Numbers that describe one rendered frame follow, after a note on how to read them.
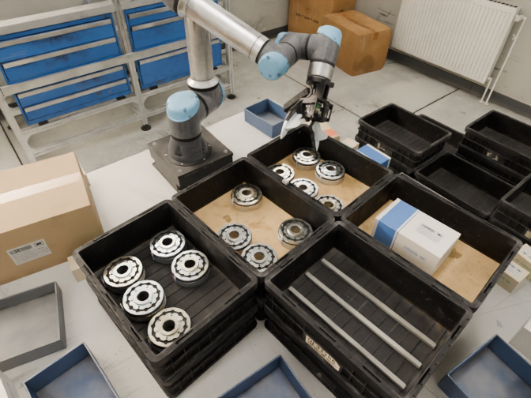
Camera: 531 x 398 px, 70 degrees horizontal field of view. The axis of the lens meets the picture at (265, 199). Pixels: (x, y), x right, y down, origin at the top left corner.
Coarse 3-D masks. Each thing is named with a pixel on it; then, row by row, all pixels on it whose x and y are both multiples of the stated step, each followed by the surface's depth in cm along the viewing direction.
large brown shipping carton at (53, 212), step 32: (64, 160) 129; (0, 192) 117; (32, 192) 118; (64, 192) 118; (0, 224) 108; (32, 224) 109; (64, 224) 114; (96, 224) 120; (0, 256) 110; (32, 256) 115; (64, 256) 121
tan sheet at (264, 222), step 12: (228, 192) 129; (216, 204) 125; (228, 204) 125; (264, 204) 125; (204, 216) 121; (216, 216) 121; (228, 216) 121; (240, 216) 121; (252, 216) 121; (264, 216) 121; (276, 216) 121; (288, 216) 121; (216, 228) 117; (252, 228) 117; (264, 228) 117; (276, 228) 117; (252, 240) 114; (264, 240) 114; (276, 240) 114; (276, 252) 111
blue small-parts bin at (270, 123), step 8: (256, 104) 184; (264, 104) 188; (272, 104) 186; (248, 112) 179; (256, 112) 187; (264, 112) 190; (272, 112) 189; (280, 112) 184; (248, 120) 182; (256, 120) 177; (264, 120) 173; (272, 120) 185; (280, 120) 185; (256, 128) 180; (264, 128) 175; (272, 128) 170; (280, 128) 174; (272, 136) 173
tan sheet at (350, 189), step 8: (288, 160) 142; (320, 160) 142; (296, 168) 139; (296, 176) 135; (304, 176) 135; (312, 176) 136; (320, 184) 133; (344, 184) 133; (352, 184) 133; (360, 184) 133; (320, 192) 130; (328, 192) 130; (336, 192) 130; (344, 192) 130; (352, 192) 130; (360, 192) 130; (344, 200) 127; (352, 200) 127
